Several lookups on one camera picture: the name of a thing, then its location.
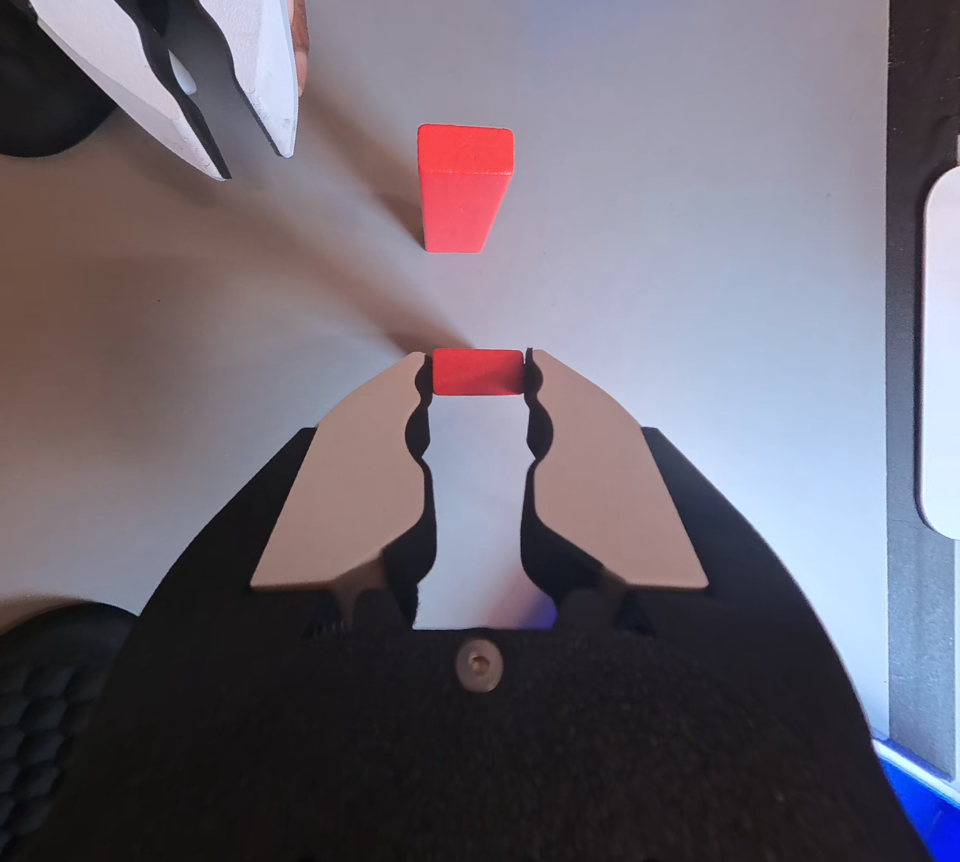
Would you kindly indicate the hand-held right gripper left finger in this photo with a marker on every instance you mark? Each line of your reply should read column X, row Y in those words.
column 338, row 502

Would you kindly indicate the black wrist rest pad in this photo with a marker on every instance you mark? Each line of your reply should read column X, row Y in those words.
column 38, row 98
column 53, row 727

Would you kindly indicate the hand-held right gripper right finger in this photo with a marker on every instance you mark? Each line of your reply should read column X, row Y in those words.
column 615, row 502

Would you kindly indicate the red wooden block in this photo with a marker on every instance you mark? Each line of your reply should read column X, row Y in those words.
column 462, row 188
column 477, row 372

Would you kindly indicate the blue plastic bin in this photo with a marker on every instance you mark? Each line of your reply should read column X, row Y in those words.
column 927, row 810

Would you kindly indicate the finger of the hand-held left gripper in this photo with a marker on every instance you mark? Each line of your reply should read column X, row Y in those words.
column 240, row 8
column 75, row 8

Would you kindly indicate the white document stand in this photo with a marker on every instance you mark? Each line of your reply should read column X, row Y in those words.
column 942, row 353

